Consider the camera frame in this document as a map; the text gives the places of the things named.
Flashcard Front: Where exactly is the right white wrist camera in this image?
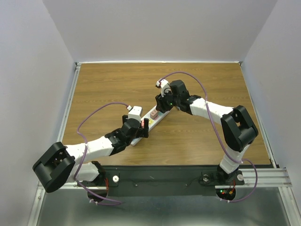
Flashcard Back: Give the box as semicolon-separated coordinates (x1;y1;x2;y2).
156;79;171;97

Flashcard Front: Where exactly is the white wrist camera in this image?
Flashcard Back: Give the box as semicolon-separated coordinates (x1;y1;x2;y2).
156;79;171;97
127;106;143;121

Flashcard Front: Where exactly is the mauve brown plug adapter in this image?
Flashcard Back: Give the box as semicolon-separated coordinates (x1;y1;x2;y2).
150;109;158;119

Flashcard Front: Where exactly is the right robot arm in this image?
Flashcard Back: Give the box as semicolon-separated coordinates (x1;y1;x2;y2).
155;79;259;184

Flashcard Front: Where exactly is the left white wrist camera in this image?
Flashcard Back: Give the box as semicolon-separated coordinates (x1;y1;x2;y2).
127;106;143;121

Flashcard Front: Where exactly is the aluminium frame rail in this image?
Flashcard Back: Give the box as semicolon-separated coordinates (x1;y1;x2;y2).
32;63;293;226

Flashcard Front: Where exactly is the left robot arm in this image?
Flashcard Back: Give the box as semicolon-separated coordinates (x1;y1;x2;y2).
32;115;149;193

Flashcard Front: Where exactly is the purple cable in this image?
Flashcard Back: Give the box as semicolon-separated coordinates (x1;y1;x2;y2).
156;72;258;203
74;102;132;206

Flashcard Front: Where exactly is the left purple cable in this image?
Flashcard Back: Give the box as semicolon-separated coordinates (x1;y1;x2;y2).
74;102;132;206

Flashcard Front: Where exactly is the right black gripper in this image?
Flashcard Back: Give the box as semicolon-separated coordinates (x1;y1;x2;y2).
155;88;180;113

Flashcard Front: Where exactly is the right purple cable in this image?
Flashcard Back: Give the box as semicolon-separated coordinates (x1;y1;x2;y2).
156;72;258;203

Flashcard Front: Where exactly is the white power strip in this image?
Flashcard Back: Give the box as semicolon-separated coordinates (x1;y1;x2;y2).
141;105;169;132

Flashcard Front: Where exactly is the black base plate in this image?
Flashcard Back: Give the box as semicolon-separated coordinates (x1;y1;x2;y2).
77;164;245;197

